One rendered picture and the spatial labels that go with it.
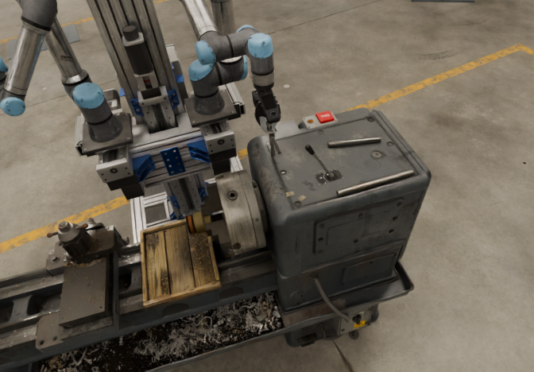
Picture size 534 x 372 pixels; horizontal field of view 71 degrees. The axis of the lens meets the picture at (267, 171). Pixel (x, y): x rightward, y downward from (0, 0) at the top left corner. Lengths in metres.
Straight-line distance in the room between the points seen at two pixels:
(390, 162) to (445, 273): 1.41
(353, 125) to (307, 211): 0.47
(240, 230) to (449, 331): 1.57
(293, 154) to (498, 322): 1.71
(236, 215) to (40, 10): 0.99
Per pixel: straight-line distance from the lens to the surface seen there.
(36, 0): 1.63
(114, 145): 1.82
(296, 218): 1.24
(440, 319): 2.55
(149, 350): 1.90
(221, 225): 1.43
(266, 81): 1.24
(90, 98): 1.75
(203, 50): 1.25
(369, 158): 1.42
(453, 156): 3.43
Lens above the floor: 2.24
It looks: 46 degrees down
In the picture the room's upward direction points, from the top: 6 degrees counter-clockwise
